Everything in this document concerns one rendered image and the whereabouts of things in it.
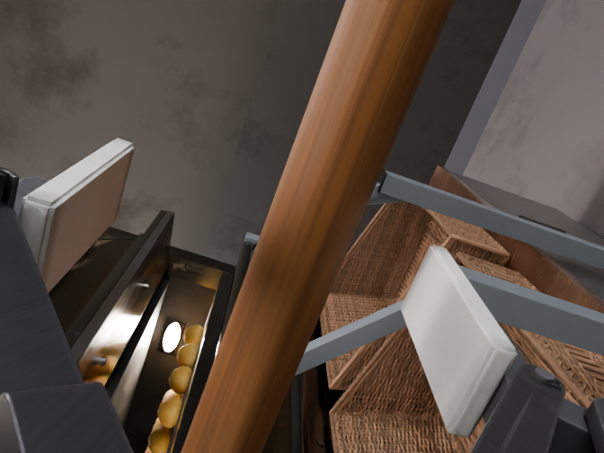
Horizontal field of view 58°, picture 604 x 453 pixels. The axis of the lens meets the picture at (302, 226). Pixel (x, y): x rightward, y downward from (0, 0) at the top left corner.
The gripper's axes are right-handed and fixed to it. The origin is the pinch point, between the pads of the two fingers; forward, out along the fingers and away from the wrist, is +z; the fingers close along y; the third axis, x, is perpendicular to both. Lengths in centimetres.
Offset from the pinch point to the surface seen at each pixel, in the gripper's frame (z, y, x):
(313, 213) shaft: -1.2, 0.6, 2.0
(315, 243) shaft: -1.2, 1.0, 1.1
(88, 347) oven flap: 70, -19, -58
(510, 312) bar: 39, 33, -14
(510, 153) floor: 247, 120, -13
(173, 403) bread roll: 98, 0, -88
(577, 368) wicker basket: 47, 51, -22
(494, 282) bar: 40, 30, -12
